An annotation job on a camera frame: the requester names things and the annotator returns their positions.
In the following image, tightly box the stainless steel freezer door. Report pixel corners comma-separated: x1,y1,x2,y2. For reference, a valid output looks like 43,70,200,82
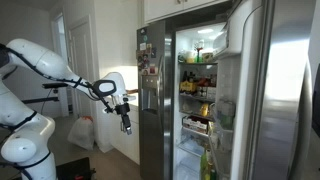
136,20,174,180

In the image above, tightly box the stainless steel fridge door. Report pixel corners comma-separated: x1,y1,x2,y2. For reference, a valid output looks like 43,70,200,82
213,0,317,180

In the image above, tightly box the white food box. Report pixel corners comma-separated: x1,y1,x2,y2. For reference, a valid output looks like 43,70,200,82
206,86,218,100

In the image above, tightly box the yellow squeeze bottle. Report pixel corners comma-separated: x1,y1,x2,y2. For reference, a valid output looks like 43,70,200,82
199,103,210,118

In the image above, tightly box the clear jar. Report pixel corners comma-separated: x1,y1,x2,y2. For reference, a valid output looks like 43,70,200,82
214,99,236,130

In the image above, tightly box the white base kitchen cabinet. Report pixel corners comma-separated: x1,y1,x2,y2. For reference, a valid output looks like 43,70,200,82
96,95,141,166

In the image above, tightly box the clear crisper drawer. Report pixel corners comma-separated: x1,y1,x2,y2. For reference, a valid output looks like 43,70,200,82
178,136,206,158

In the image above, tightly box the black tripod stand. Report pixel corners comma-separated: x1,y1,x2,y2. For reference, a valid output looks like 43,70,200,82
21,82,70,105

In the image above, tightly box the photo collage fridge magnet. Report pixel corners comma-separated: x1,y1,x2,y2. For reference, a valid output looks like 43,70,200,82
136,49,151,72

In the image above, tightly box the green glass bottle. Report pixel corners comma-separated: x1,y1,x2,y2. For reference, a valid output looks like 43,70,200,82
200,151,209,180

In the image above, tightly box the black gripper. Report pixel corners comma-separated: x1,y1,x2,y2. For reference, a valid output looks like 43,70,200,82
120,103,133,136

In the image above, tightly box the beige round food tub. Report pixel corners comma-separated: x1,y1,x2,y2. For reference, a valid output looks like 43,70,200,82
201,52,215,64

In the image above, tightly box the white panelled room door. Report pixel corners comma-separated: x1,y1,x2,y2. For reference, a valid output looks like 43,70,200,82
68,16,98,118

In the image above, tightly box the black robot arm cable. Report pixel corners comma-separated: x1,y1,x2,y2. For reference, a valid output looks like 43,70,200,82
0,43,116,180

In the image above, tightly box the white plastic trash bag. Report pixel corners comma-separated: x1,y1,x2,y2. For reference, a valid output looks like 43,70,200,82
67,115,95,151

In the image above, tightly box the white wall kitchen cabinet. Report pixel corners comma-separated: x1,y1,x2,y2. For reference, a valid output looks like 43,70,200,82
143,0,232,24

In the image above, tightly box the yellow carton box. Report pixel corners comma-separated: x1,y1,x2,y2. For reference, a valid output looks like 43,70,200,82
179,80,198,95

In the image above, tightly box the black case with red latch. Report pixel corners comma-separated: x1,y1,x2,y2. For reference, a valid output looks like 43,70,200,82
55,157,97,180

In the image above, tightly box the red and white carton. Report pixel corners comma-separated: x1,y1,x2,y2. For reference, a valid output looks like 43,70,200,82
182,115,210,135

